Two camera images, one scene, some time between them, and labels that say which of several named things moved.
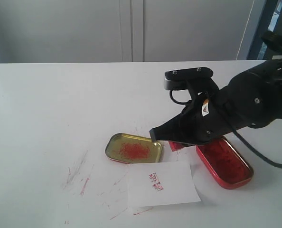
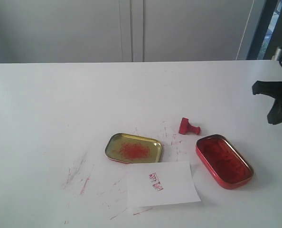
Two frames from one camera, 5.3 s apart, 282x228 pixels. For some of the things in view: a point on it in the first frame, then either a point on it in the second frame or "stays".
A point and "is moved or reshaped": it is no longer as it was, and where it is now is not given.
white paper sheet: x=158 y=184 stays
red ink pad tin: x=228 y=166 stays
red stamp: x=175 y=146 is moved or reshaped
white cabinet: x=44 y=31 stays
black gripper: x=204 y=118 -> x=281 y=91
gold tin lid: x=132 y=149 stays
